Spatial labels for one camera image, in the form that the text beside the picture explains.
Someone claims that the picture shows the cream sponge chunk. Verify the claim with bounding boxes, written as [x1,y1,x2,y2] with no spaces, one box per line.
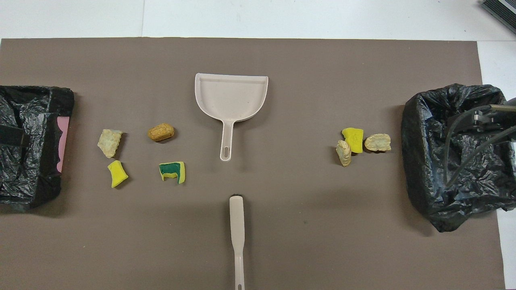
[97,129,123,158]

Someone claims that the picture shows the beige sponge chunk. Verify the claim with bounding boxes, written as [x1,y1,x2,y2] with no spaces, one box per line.
[336,140,352,167]
[364,133,392,152]

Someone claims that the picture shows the yellow sponge piece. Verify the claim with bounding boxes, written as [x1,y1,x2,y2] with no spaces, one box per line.
[342,127,364,154]
[107,160,129,188]

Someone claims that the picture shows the brown sponge chunk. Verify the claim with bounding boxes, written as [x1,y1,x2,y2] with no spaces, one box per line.
[147,123,175,142]

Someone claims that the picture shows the green and yellow scrub sponge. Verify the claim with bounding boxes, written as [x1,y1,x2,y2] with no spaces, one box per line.
[158,162,186,184]

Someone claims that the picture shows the beige plastic dustpan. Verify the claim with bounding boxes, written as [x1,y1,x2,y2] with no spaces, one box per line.
[195,73,269,162]

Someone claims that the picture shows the beige hand brush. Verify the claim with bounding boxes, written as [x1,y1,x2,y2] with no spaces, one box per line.
[229,195,246,290]

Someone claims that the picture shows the right black-lined bin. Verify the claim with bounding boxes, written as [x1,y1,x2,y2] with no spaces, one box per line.
[0,85,75,212]

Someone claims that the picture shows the black-lined bin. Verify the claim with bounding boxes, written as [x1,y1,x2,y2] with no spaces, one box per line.
[0,85,75,212]
[401,83,516,233]

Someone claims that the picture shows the pink plastic bin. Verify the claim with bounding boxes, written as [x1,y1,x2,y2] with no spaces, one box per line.
[56,116,70,174]

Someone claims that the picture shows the left black-lined bin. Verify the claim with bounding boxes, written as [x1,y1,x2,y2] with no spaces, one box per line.
[401,83,516,233]

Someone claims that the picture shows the dark ribbed device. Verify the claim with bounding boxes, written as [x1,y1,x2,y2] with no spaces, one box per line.
[481,0,516,23]

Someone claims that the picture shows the brown table mat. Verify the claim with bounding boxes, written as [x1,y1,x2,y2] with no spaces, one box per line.
[0,37,506,290]

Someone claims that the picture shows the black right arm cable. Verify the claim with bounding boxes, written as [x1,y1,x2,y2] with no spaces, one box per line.
[443,104,516,187]

